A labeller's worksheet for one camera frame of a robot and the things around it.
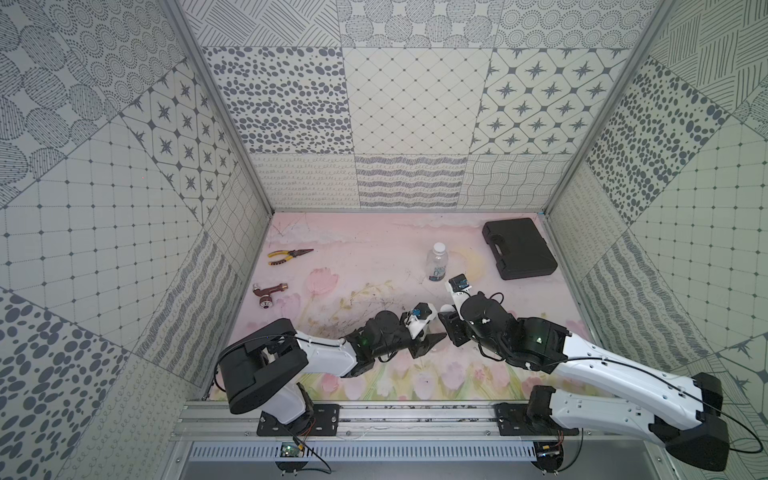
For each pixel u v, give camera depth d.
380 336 0.64
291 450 0.71
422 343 0.71
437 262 0.92
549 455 0.72
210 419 0.75
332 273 1.04
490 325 0.50
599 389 0.46
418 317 0.67
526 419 0.66
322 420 0.74
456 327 0.62
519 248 1.04
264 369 0.44
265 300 0.93
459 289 0.61
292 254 1.07
